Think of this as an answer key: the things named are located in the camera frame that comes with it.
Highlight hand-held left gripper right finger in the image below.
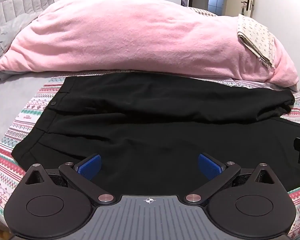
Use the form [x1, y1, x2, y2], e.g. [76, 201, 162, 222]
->
[186, 153, 278, 203]

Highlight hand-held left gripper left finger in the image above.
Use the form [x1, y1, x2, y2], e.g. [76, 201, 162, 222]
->
[24, 154, 115, 205]

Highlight black pants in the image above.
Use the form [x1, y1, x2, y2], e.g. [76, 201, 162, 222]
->
[11, 71, 300, 197]

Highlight patterned knit-print bed cover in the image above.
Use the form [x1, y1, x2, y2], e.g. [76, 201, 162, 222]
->
[0, 74, 300, 238]

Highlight grey bed sheet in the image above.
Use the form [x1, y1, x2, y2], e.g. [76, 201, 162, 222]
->
[0, 76, 65, 160]

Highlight folded floral cream cloth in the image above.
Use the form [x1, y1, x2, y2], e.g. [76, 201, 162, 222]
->
[237, 14, 277, 68]

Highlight pink fleece blanket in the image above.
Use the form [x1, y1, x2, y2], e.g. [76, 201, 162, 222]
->
[0, 0, 299, 88]

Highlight striped pillow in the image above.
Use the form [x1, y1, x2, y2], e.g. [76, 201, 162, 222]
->
[189, 6, 217, 17]

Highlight padded grey headboard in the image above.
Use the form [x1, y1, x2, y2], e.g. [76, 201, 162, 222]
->
[0, 0, 55, 30]

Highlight door handle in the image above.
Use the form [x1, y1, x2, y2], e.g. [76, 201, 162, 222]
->
[241, 0, 252, 14]

